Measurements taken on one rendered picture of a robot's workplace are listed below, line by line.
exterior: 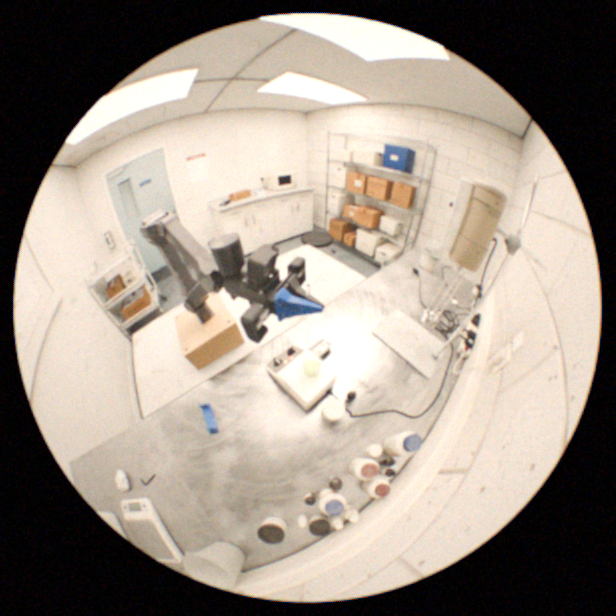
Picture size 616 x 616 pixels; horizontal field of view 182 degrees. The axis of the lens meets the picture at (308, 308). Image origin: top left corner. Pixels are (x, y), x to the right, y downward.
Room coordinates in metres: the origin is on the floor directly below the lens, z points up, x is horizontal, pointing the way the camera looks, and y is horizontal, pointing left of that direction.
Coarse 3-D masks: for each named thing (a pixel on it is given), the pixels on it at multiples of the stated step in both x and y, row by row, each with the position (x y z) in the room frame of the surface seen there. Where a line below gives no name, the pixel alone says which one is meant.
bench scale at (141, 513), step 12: (132, 504) -0.39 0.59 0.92; (144, 504) -0.35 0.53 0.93; (132, 516) -0.45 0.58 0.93; (144, 516) -0.40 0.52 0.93; (156, 516) -0.38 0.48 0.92; (132, 528) -0.50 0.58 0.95; (144, 528) -0.45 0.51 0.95; (156, 528) -0.43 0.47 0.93; (144, 540) -0.52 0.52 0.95; (156, 540) -0.48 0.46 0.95; (168, 540) -0.46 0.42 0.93; (156, 552) -0.54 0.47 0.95; (168, 552) -0.50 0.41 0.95; (180, 552) -0.50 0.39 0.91
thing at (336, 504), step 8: (328, 488) -0.13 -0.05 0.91; (320, 496) -0.14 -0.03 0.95; (328, 496) -0.13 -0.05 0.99; (336, 496) -0.14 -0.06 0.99; (320, 504) -0.16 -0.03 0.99; (328, 504) -0.15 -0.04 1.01; (336, 504) -0.15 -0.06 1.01; (344, 504) -0.16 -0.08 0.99; (328, 512) -0.17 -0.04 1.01; (336, 512) -0.17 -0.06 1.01
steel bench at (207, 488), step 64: (320, 320) 0.47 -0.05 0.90; (256, 384) 0.19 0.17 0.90; (384, 384) 0.19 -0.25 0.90; (448, 384) 0.14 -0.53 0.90; (128, 448) -0.18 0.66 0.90; (192, 448) -0.06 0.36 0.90; (256, 448) -0.01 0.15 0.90; (320, 448) 0.00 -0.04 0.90; (192, 512) -0.29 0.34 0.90; (256, 512) -0.23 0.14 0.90; (320, 512) -0.21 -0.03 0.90
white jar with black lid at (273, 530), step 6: (264, 522) -0.24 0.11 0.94; (270, 522) -0.23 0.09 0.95; (276, 522) -0.23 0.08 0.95; (282, 522) -0.24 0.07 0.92; (264, 528) -0.25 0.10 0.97; (270, 528) -0.24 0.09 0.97; (276, 528) -0.24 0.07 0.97; (282, 528) -0.25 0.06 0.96; (258, 534) -0.27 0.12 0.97; (264, 534) -0.27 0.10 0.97; (270, 534) -0.26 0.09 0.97; (276, 534) -0.26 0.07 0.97; (282, 534) -0.26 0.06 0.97; (264, 540) -0.29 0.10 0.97; (270, 540) -0.29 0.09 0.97; (276, 540) -0.28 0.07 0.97; (282, 540) -0.28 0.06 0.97
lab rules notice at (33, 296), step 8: (24, 272) 0.20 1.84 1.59; (16, 280) 0.11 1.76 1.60; (24, 280) 0.17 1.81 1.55; (16, 288) 0.07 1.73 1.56; (24, 288) 0.13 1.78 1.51; (32, 288) 0.19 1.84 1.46; (16, 296) 0.04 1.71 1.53; (24, 296) 0.10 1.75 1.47; (32, 296) 0.15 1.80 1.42; (16, 304) 0.01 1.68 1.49; (24, 304) 0.06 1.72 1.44; (32, 304) 0.11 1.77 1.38; (16, 312) -0.02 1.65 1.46; (24, 312) 0.02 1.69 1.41; (16, 320) -0.06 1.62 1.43; (24, 320) -0.01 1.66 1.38; (16, 328) -0.09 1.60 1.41
